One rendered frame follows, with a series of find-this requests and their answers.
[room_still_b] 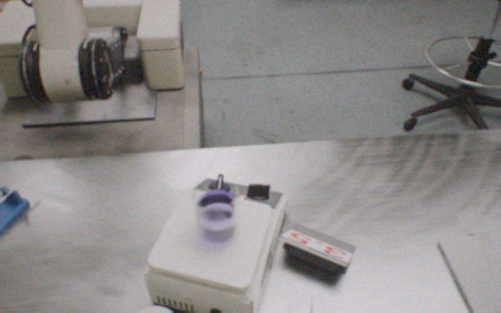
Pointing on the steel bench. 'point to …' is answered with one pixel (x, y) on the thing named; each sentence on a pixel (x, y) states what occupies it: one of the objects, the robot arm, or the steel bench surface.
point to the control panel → (263, 200)
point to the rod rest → (11, 208)
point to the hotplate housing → (203, 294)
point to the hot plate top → (254, 239)
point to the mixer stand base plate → (475, 268)
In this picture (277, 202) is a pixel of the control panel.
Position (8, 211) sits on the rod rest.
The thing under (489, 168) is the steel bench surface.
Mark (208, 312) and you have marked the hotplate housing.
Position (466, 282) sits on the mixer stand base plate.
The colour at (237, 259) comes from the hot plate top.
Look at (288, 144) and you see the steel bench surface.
